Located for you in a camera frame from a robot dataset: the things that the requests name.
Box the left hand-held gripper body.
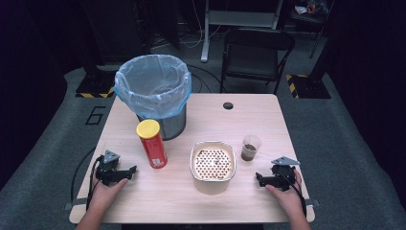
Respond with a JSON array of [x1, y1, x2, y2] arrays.
[[94, 149, 128, 187]]

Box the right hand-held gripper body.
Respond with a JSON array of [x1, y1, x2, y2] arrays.
[[271, 155, 301, 192]]

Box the brown tea dregs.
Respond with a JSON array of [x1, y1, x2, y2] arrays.
[[241, 144, 259, 162]]

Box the red can with yellow lid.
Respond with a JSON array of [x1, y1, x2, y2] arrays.
[[136, 119, 169, 170]]

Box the clear plastic cup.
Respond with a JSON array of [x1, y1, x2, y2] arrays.
[[240, 133, 262, 162]]

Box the metal basin with perforated strainer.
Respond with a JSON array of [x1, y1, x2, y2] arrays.
[[190, 140, 237, 196]]

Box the black mesh trash bin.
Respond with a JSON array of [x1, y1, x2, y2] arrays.
[[136, 103, 188, 142]]

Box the translucent blue bin bag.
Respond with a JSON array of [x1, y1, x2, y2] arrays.
[[113, 54, 192, 121]]

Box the person's left hand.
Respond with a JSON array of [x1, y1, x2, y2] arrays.
[[90, 177, 129, 214]]

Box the person's right hand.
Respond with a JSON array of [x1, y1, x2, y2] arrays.
[[265, 171, 307, 219]]

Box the black folding chair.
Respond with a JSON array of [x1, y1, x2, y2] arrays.
[[219, 28, 296, 95]]

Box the dark side table with clutter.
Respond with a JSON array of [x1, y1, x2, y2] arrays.
[[286, 0, 336, 59]]

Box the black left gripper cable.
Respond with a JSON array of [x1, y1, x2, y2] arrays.
[[70, 147, 104, 212]]

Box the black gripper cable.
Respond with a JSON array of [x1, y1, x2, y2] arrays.
[[70, 147, 104, 212], [281, 172, 308, 219]]

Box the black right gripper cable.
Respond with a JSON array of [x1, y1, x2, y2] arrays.
[[281, 172, 308, 219]]

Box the black base plate hazard stripes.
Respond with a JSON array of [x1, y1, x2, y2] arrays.
[[75, 68, 116, 99], [285, 74, 332, 100]]

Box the black floor cables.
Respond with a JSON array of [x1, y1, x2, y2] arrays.
[[186, 63, 224, 94]]

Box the white floor cables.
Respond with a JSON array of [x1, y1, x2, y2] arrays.
[[178, 0, 222, 50]]

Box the white metal desk frame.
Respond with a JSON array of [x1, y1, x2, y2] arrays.
[[200, 0, 283, 63]]

